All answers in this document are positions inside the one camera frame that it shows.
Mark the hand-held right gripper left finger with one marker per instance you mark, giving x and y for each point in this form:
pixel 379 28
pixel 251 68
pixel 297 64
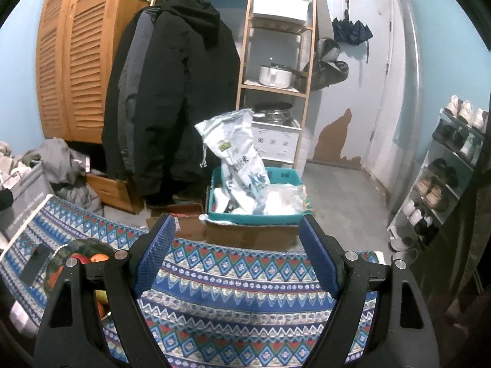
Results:
pixel 153 255

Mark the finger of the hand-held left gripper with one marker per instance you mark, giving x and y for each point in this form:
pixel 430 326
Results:
pixel 5 200

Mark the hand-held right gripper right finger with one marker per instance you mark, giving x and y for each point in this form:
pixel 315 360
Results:
pixel 318 258

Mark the yellow apple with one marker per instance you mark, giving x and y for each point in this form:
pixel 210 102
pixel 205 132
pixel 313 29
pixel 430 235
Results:
pixel 101 296

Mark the dark green glass plate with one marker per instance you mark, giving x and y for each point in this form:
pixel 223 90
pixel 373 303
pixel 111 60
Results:
pixel 82 246

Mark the red apple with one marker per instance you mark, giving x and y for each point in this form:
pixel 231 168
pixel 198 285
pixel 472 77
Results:
pixel 78 257

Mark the small orange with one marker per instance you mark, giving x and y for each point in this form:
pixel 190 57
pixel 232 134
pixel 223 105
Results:
pixel 53 276

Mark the grey tote bag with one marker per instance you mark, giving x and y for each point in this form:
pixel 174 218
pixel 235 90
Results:
pixel 27 195

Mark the white cloth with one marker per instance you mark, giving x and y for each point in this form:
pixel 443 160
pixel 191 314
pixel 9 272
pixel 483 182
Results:
pixel 7 157

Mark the flat cardboard box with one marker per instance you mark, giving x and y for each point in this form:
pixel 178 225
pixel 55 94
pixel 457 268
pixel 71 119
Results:
pixel 184 224

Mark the grey clothing pile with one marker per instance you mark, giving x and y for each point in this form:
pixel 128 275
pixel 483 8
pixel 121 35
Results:
pixel 57 157

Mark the clear plastic bags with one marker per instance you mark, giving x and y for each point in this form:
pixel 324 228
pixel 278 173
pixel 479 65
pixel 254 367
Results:
pixel 284 199

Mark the black smartphone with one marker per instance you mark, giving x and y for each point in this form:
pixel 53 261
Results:
pixel 36 263

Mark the large cardboard box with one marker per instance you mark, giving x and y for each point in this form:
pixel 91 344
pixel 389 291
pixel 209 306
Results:
pixel 249 234

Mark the brown wooden crate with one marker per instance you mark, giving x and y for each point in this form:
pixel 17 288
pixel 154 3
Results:
pixel 111 192

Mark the blue patterned tablecloth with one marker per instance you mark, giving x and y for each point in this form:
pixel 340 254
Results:
pixel 230 276

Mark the teal plastic crate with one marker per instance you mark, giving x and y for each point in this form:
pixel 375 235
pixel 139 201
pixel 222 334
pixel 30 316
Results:
pixel 285 174

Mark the white patterned basket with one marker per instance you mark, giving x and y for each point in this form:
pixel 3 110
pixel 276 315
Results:
pixel 274 142

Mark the group of assorted shoes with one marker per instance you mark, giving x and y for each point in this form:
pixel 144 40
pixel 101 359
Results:
pixel 433 195

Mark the white rice bag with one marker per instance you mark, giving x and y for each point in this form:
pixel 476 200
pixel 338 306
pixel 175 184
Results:
pixel 238 153

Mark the white shoe rack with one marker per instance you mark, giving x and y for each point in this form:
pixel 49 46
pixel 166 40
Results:
pixel 425 161

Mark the steel pot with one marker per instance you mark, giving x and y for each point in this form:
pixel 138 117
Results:
pixel 274 113

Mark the black winter coat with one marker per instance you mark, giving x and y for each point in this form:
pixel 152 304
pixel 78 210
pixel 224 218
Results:
pixel 184 96

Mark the wooden louvered wardrobe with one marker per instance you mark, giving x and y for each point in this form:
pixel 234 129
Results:
pixel 76 53

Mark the grey jacket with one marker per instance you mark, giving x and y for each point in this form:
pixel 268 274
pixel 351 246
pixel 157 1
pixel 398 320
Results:
pixel 132 84

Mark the white door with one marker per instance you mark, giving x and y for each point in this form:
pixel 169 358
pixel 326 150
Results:
pixel 364 92

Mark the white cooking pot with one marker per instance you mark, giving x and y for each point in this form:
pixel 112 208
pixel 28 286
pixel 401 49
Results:
pixel 274 76

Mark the grey hanging bag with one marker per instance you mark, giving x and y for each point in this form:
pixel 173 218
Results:
pixel 326 67

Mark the wooden shelf rack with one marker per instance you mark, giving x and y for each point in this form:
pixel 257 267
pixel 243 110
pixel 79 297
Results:
pixel 307 65

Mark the silver metal pipe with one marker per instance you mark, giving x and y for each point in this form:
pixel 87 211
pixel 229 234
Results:
pixel 411 84

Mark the dark blue umbrella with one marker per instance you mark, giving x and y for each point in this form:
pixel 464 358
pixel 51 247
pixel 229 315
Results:
pixel 351 30

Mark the large white storage bin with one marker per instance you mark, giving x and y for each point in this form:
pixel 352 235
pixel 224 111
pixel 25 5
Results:
pixel 280 4

